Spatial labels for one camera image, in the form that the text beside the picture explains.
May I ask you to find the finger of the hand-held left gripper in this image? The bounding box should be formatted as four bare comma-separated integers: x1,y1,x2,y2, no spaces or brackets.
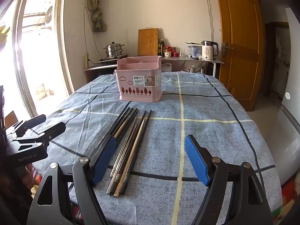
9,122,67,147
6,114,47,137

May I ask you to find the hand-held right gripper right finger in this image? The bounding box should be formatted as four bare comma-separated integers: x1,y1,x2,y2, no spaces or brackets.
184,135,272,225

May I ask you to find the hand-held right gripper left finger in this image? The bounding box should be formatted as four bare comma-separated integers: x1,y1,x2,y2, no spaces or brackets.
28,133,117,225

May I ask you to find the pile of mixed chopsticks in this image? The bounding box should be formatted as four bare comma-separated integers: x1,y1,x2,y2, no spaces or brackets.
106,106,153,196

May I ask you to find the pink plastic basket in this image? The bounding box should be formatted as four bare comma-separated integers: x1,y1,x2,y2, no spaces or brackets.
114,56,163,103

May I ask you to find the blue plaid tablecloth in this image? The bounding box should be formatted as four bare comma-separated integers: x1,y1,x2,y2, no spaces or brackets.
33,71,283,225

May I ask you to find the sliding glass door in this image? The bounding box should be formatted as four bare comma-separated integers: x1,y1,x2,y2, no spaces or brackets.
0,0,76,132

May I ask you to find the dark kitchen counter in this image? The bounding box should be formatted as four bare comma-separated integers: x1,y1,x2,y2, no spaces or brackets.
84,63,119,83

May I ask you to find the black induction cooker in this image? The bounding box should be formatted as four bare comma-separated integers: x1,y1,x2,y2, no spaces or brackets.
98,57,129,64

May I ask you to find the grey refrigerator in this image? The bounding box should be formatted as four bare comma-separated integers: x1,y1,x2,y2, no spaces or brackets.
273,7,300,185

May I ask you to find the stainless steel steamer pot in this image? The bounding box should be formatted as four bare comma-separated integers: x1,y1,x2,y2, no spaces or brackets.
104,41,125,58

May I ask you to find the metal side table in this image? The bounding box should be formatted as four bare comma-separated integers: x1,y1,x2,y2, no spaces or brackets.
161,56,224,78

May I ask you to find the outdoor air conditioner fan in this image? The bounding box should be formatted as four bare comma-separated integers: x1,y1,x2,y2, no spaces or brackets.
44,7,54,25

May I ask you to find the water filter pitcher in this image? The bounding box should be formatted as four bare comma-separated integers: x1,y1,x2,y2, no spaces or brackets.
187,43,202,59

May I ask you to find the white electric kettle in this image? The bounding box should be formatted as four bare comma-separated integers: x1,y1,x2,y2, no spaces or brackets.
202,40,219,61

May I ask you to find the grey hanging cloth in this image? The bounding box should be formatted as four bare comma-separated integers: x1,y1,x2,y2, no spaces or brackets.
90,9,105,32

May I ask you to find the brown wooden door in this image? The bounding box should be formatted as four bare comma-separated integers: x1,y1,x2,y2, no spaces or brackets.
214,0,266,112

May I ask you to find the wooden cutting board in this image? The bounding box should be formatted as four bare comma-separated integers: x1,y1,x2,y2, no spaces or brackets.
137,28,159,57

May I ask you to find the metal door handle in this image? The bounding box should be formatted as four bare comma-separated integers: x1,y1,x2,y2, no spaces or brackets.
223,42,234,57

